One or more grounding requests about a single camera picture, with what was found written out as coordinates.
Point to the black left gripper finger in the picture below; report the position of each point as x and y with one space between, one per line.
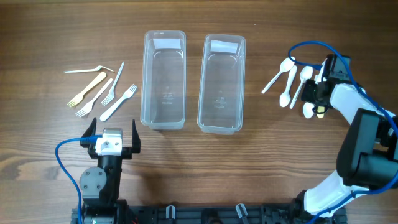
87 139
136 142

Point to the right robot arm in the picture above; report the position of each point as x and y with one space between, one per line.
366 165

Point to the translucent slim plastic fork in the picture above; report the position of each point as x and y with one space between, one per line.
111 93

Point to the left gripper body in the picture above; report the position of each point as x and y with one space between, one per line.
126 153

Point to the left clear plastic container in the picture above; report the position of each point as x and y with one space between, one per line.
163 91

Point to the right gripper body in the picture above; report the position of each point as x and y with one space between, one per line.
309 93

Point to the yellow plastic spoon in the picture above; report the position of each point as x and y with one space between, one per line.
320 113

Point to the white spoon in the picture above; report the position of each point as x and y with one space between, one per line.
305 74
285 66
308 110

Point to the clear plastic container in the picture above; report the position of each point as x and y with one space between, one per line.
221 97
163 91

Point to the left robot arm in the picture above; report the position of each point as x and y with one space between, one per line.
100 184

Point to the right clear plastic container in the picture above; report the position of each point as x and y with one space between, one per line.
221 97

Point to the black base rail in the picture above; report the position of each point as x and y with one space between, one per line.
264 214

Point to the white spoon bowl down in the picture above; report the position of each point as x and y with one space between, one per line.
285 97

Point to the thick white plastic fork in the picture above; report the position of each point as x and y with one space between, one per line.
126 95

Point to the bent white plastic fork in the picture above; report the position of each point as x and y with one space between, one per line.
96 69

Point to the yellow plastic fork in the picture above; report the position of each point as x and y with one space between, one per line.
79 97

